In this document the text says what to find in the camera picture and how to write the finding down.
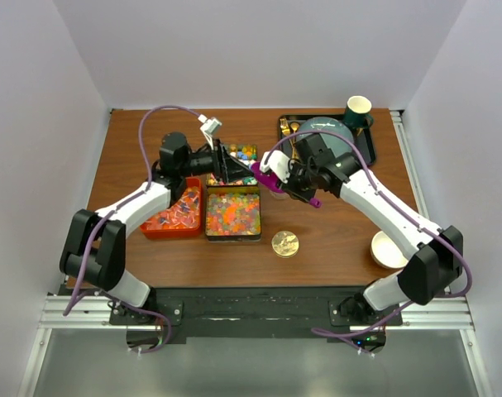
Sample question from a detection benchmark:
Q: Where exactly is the aluminium frame rail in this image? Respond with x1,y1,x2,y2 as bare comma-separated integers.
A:
38,295,475,330

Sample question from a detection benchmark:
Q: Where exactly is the gold fork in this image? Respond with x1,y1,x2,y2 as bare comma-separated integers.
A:
280,117,298,159

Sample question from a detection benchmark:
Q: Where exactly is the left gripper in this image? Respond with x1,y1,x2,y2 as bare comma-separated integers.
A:
179,139,254,184

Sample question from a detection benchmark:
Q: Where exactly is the purple plastic scoop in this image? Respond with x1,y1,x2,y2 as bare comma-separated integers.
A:
249,163,322,208

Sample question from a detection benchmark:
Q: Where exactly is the gold spoon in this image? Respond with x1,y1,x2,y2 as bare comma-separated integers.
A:
289,122,300,135

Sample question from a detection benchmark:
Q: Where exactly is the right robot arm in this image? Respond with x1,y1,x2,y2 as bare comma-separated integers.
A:
253,132,472,325

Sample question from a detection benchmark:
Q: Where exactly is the dark green cup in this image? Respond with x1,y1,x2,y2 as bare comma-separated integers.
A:
342,95,374,130

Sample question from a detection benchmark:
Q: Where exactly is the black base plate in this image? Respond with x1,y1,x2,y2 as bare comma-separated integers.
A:
109,286,393,347

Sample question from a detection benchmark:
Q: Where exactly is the white paper bowl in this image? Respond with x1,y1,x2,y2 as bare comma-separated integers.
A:
371,231,408,270

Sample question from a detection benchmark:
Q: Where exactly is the clear plastic jar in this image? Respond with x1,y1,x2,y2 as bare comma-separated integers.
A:
270,190,289,200

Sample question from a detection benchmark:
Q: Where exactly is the purple cable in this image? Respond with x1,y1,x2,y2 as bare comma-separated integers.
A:
263,130,474,355
62,105,206,355

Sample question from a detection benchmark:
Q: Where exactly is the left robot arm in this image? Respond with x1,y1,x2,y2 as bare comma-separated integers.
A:
60,132,260,324

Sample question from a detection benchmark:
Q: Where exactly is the gold jar lid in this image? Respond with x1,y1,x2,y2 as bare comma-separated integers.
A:
271,231,299,258

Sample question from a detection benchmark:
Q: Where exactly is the orange candy box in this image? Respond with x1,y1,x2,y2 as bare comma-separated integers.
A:
140,177,203,240

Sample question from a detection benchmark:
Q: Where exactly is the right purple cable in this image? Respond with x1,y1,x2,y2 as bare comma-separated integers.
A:
263,130,474,355

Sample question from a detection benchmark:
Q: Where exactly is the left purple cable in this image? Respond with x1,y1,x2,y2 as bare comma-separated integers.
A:
62,105,206,355

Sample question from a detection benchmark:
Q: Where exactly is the black serving tray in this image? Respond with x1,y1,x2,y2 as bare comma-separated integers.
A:
277,114,376,165

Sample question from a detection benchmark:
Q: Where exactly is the candy tin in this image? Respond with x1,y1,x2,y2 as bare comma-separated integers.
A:
204,185,262,242
206,144,258,187

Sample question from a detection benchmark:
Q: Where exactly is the blue ceramic plate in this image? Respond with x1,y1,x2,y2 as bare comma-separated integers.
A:
294,116,354,165

